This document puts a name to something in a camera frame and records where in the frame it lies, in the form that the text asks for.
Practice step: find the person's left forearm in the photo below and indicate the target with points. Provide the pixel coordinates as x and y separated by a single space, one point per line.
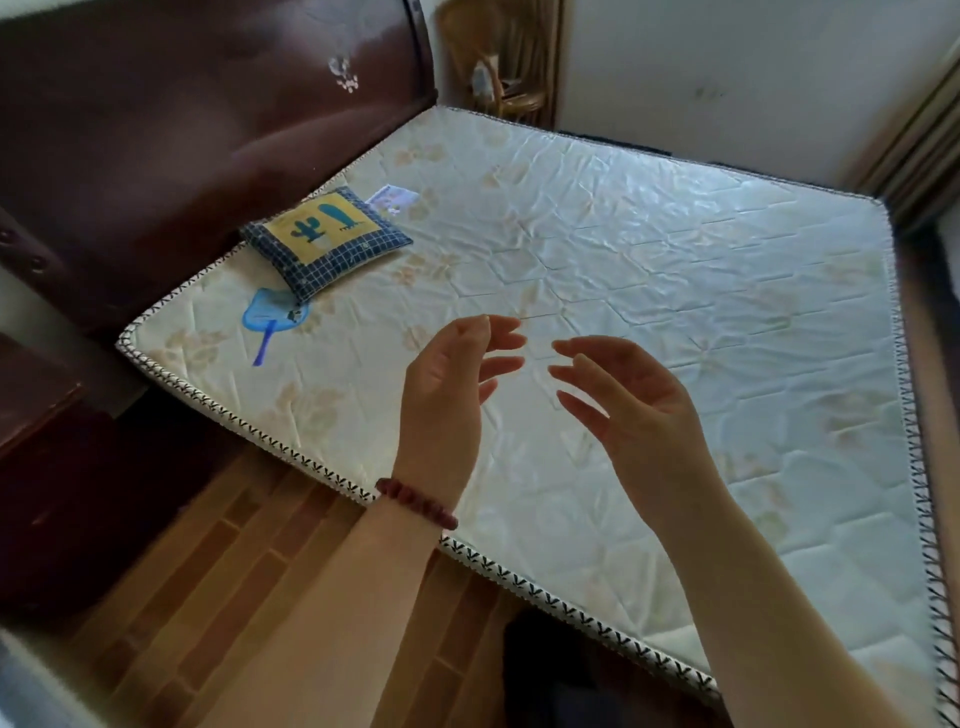
337 630

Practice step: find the person's left thumb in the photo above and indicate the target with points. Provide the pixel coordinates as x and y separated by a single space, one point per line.
463 335

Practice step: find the person's left hand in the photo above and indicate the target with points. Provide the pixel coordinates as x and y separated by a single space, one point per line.
439 420

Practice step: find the rattan chair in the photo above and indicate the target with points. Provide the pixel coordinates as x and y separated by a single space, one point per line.
502 67

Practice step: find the dark brown nightstand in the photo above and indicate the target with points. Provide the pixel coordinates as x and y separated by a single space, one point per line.
52 480

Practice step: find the blue checked cactus pillow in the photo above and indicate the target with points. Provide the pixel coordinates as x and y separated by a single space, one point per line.
326 240

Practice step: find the cream quilted mattress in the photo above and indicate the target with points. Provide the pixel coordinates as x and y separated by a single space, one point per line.
675 285

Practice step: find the person's right forearm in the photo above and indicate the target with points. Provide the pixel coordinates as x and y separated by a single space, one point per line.
757 622

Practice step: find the person's left little finger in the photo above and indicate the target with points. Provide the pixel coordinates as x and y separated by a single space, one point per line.
488 389

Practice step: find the person's right hand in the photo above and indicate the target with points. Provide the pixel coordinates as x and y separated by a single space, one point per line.
660 435

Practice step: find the dark brown wooden headboard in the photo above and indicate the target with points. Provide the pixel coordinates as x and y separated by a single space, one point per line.
165 142

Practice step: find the small pale card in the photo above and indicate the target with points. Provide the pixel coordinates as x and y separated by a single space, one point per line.
394 199

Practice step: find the person's left middle finger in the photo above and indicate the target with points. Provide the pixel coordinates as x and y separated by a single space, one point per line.
508 341

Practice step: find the person's right thumb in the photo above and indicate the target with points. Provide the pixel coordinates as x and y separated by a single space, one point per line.
600 349

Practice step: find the blue hand fan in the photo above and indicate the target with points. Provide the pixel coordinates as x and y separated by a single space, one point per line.
270 311

